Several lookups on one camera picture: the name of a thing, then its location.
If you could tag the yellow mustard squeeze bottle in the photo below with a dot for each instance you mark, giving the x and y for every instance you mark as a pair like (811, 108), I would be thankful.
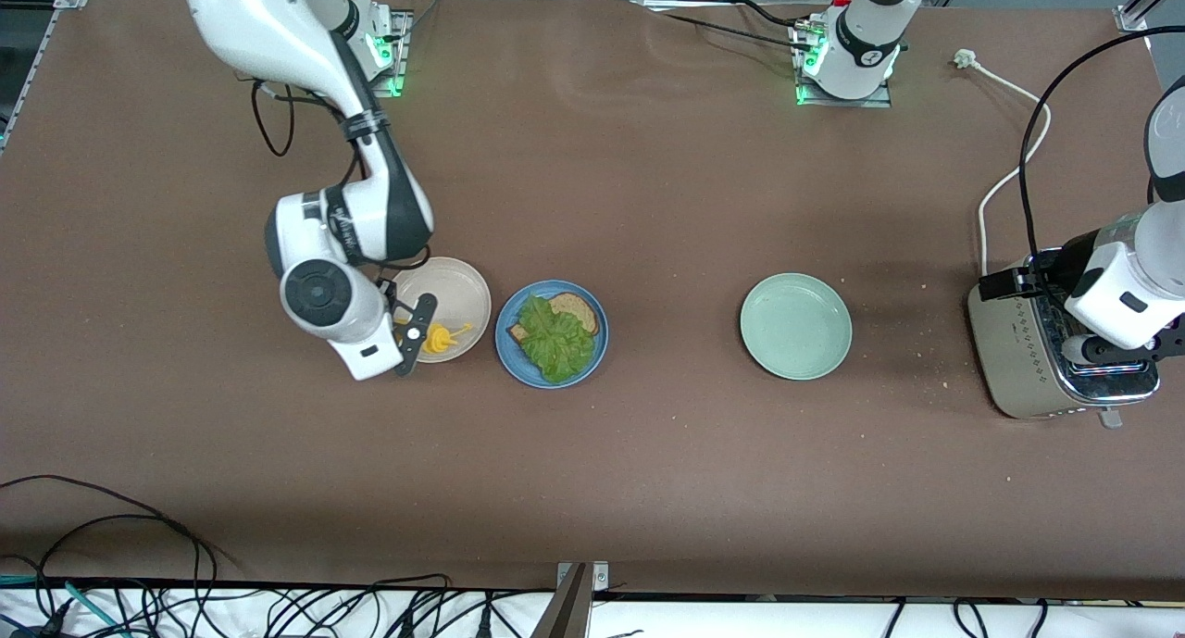
(435, 339)

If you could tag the beige plate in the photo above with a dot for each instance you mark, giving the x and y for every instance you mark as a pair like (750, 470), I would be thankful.
(458, 291)

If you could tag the chrome and beige toaster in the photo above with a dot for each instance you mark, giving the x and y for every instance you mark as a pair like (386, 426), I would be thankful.
(1018, 369)

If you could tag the green lettuce leaf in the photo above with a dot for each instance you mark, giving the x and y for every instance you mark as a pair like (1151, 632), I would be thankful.
(560, 342)

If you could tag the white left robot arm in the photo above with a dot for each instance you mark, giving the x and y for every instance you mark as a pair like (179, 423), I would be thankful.
(866, 36)

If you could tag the pale green plate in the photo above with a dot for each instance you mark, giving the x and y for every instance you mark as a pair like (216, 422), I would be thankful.
(796, 326)

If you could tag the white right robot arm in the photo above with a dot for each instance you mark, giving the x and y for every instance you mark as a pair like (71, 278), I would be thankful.
(259, 18)

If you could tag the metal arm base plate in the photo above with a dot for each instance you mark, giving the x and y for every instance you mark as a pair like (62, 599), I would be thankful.
(400, 45)
(838, 104)

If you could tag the brown toast bread slice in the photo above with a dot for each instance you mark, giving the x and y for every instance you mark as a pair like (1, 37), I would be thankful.
(579, 309)

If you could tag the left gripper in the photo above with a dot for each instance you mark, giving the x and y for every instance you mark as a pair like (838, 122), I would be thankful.
(1067, 253)

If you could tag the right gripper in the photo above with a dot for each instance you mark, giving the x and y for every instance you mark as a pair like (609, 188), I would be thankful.
(390, 293)

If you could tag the metal table edge bracket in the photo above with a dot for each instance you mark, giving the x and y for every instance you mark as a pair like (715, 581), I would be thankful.
(574, 601)

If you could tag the blue plate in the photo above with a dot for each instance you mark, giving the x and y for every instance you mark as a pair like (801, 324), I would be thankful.
(514, 365)

